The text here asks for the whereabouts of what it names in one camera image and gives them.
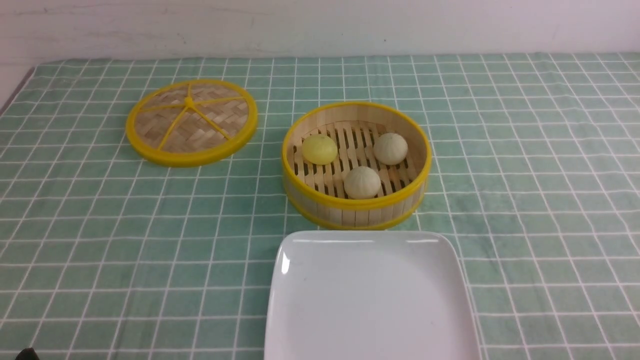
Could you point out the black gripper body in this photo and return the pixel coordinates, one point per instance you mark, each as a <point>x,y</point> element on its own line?
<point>27,354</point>

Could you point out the yellow steamed bun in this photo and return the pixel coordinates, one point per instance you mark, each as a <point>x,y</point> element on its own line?
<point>319,149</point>

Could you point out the white steamed bun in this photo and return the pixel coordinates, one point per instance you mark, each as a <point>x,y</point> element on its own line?
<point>362,183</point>
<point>390,149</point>

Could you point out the white square plate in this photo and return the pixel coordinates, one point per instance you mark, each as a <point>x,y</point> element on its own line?
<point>369,295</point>

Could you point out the yellow bamboo steamer lid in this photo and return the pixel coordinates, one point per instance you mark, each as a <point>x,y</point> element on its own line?
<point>192,123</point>

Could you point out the green checkered tablecloth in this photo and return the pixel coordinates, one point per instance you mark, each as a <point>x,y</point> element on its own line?
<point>535,182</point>

